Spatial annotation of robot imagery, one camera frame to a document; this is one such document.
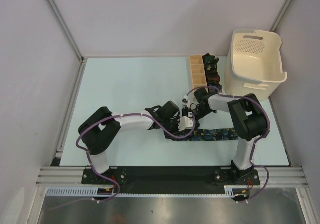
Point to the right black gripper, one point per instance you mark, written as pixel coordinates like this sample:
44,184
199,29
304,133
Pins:
185,111

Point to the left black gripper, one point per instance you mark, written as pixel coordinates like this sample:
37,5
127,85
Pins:
176,132

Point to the navy floral patterned tie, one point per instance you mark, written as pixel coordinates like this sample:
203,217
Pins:
208,135

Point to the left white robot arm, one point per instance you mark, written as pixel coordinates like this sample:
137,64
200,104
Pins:
99,131

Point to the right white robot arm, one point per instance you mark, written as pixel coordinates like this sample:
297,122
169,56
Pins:
250,122

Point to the rolled blue patterned tie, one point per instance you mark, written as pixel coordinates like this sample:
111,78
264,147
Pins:
216,86

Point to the rolled red patterned tie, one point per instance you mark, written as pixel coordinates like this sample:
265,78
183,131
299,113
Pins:
213,79

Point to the wooden divided organizer box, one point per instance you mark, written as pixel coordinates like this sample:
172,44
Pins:
197,71

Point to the rolled dark tie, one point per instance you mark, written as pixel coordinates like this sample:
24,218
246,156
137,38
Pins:
211,68
210,59

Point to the rolled dark tie top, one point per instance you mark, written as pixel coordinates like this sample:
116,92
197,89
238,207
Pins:
210,59

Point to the cream plastic laundry basket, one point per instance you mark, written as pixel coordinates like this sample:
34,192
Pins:
254,64

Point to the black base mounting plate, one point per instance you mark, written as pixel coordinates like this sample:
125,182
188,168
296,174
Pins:
173,180

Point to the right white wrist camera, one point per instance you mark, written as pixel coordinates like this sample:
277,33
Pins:
185,100

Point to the aluminium frame rail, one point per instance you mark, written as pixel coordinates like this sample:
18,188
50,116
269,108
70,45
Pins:
71,176

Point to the grey slotted cable duct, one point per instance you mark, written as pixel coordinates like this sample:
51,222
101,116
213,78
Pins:
79,191

